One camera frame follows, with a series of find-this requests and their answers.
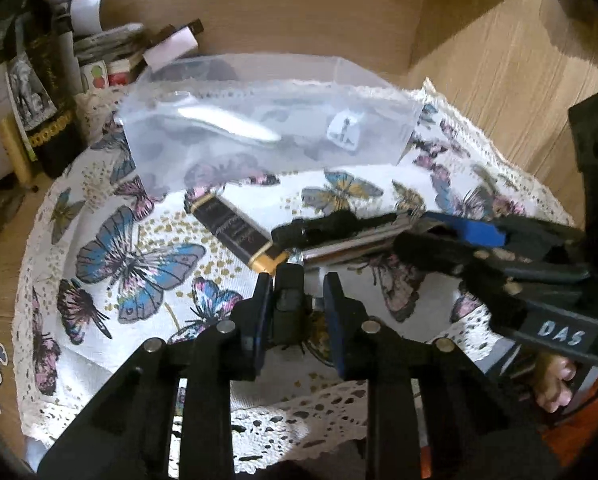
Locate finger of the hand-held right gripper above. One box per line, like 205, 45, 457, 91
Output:
393, 231, 591, 292
421, 211, 589, 262

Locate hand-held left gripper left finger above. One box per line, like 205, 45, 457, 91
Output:
36, 272, 280, 480

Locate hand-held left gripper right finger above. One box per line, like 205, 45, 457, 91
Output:
323, 271, 560, 480

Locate silver metal tube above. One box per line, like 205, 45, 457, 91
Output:
303, 231, 416, 265

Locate black mascara tube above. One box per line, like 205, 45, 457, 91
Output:
271, 210, 401, 252

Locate clear plastic zip bag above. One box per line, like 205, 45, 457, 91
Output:
118, 52, 426, 197

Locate person's right hand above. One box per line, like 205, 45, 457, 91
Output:
533, 354, 578, 414

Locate black and gold lipstick case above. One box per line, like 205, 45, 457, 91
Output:
191, 195, 291, 274

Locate butterfly print lace cloth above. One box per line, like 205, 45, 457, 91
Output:
13, 76, 577, 466

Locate shiny silver metal tool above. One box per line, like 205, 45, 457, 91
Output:
151, 91, 282, 145

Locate small red and white box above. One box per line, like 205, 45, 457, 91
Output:
107, 57, 136, 87

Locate black bottle with gold label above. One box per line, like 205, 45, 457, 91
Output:
25, 35, 86, 179

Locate brown stick with white label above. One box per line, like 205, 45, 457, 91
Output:
143, 19, 206, 69

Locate wooden box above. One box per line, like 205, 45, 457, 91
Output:
40, 0, 526, 77

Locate light wooden stick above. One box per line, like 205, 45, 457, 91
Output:
0, 119, 34, 187

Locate stack of folded booklets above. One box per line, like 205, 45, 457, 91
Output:
73, 22, 148, 67

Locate black and white picture card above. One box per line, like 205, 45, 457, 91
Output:
5, 54, 60, 137

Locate white paper sheets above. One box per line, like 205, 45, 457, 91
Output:
48, 0, 104, 42

